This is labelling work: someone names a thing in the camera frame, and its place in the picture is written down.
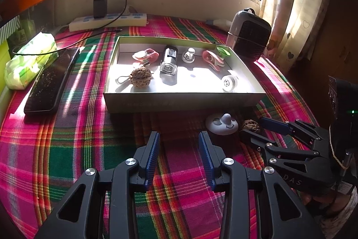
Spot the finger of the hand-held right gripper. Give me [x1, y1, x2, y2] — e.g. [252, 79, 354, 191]
[241, 129, 321, 172]
[259, 116, 329, 144]

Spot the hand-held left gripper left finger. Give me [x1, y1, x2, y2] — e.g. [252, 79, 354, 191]
[34, 131, 160, 239]

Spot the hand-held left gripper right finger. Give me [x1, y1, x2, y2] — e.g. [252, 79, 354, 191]
[198, 131, 325, 239]

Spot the brown walnut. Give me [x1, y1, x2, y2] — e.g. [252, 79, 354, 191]
[131, 67, 153, 87]
[242, 119, 262, 134]

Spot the white panda toy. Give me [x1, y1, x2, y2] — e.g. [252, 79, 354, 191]
[205, 113, 239, 134]

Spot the small white round gadget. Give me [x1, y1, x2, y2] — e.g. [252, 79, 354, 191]
[222, 74, 239, 92]

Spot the white cardboard box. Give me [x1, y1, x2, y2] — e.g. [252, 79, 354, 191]
[103, 36, 267, 114]

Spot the green-topped white massager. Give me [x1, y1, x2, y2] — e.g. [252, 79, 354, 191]
[216, 46, 231, 58]

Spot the pink plastic clip gadget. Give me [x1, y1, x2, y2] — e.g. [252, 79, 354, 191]
[202, 50, 226, 71]

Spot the black device with clear cap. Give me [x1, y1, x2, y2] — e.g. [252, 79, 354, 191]
[159, 45, 179, 78]

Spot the white knob gadget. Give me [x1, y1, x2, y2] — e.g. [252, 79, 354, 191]
[182, 48, 195, 64]

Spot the pink baby shoe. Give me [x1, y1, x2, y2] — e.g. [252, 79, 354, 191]
[132, 48, 160, 64]

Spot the person's right forearm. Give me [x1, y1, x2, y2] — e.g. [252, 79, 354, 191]
[313, 194, 358, 239]

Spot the person's right hand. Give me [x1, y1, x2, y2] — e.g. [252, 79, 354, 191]
[303, 187, 350, 209]

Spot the plaid tablecloth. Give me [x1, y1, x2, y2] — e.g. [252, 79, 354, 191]
[0, 14, 319, 239]

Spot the small white black heater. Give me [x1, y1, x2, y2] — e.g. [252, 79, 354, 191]
[226, 9, 272, 62]

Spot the brown wooden wardrobe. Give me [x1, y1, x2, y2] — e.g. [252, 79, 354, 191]
[288, 0, 358, 127]

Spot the small white object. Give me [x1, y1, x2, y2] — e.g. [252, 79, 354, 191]
[206, 19, 232, 31]

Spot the cream heart-print curtain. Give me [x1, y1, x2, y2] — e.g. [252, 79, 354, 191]
[260, 0, 333, 66]

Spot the white power strip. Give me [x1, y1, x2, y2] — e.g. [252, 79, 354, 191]
[68, 13, 148, 32]

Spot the green tissue pack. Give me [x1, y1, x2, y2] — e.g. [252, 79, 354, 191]
[4, 32, 58, 90]

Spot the black charger adapter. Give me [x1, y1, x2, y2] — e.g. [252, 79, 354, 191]
[93, 0, 108, 19]

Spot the yellow-green box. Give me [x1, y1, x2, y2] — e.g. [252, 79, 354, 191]
[0, 41, 12, 94]

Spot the green carton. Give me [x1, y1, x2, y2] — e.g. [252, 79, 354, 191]
[17, 19, 35, 43]

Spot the glass tank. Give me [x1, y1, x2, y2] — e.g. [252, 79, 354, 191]
[17, 0, 66, 32]

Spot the striped gift box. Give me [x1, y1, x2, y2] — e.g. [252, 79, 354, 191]
[0, 16, 21, 45]

